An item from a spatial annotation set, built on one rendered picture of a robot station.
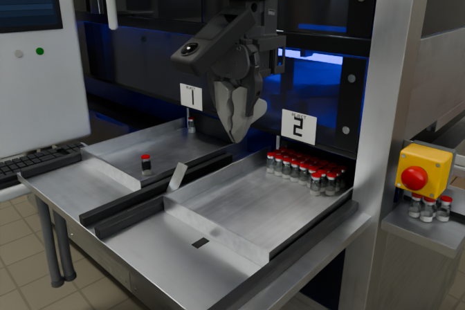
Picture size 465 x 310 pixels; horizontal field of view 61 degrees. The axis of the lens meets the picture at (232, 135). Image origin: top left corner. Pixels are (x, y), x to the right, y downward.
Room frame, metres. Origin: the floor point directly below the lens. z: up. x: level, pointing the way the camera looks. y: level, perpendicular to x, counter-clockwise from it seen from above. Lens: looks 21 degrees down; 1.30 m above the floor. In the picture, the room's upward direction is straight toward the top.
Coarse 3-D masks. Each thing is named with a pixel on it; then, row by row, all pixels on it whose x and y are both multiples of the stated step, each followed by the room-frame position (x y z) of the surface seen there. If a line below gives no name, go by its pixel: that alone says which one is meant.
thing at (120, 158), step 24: (96, 144) 0.94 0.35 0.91; (120, 144) 0.99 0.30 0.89; (144, 144) 1.02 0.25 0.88; (168, 144) 1.02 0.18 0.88; (192, 144) 1.02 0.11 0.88; (216, 144) 1.02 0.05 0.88; (240, 144) 0.96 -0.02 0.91; (96, 168) 0.87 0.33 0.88; (120, 168) 0.87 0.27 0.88; (168, 168) 0.87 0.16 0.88
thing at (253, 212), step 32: (256, 160) 0.89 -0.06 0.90; (192, 192) 0.73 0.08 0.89; (224, 192) 0.75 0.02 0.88; (256, 192) 0.75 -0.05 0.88; (288, 192) 0.75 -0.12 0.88; (320, 192) 0.75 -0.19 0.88; (352, 192) 0.71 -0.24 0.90; (192, 224) 0.62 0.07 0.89; (224, 224) 0.63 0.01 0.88; (256, 224) 0.63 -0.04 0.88; (288, 224) 0.63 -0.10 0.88; (256, 256) 0.52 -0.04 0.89
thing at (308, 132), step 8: (288, 112) 0.80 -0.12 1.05; (288, 120) 0.80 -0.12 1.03; (296, 120) 0.79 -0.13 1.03; (304, 120) 0.77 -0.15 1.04; (312, 120) 0.76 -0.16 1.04; (288, 128) 0.80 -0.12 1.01; (296, 128) 0.78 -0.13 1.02; (304, 128) 0.77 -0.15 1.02; (312, 128) 0.76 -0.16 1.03; (288, 136) 0.80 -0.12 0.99; (296, 136) 0.78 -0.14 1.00; (304, 136) 0.77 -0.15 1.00; (312, 136) 0.76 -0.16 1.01; (312, 144) 0.76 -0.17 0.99
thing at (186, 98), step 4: (180, 84) 1.04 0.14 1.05; (184, 84) 1.03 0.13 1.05; (184, 88) 1.03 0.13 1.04; (188, 88) 1.02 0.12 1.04; (192, 88) 1.01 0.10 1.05; (196, 88) 1.00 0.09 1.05; (184, 92) 1.03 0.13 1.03; (188, 92) 1.02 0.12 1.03; (196, 92) 1.00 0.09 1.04; (200, 92) 0.99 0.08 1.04; (184, 96) 1.03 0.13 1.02; (188, 96) 1.02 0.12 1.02; (196, 96) 1.00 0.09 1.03; (200, 96) 0.99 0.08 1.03; (184, 100) 1.03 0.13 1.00; (188, 100) 1.02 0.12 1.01; (196, 100) 1.00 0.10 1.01; (200, 100) 0.99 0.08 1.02; (184, 104) 1.03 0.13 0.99; (188, 104) 1.02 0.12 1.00; (192, 104) 1.01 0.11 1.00; (196, 104) 1.00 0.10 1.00; (200, 104) 0.99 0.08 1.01; (196, 108) 1.00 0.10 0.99; (200, 108) 0.99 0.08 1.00
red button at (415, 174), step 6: (408, 168) 0.60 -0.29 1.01; (414, 168) 0.59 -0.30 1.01; (420, 168) 0.59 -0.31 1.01; (402, 174) 0.60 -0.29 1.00; (408, 174) 0.59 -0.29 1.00; (414, 174) 0.58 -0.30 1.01; (420, 174) 0.58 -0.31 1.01; (426, 174) 0.59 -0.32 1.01; (402, 180) 0.60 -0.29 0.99; (408, 180) 0.59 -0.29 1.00; (414, 180) 0.58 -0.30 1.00; (420, 180) 0.58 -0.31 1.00; (426, 180) 0.58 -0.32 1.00; (408, 186) 0.59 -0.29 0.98; (414, 186) 0.58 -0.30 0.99; (420, 186) 0.58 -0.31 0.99
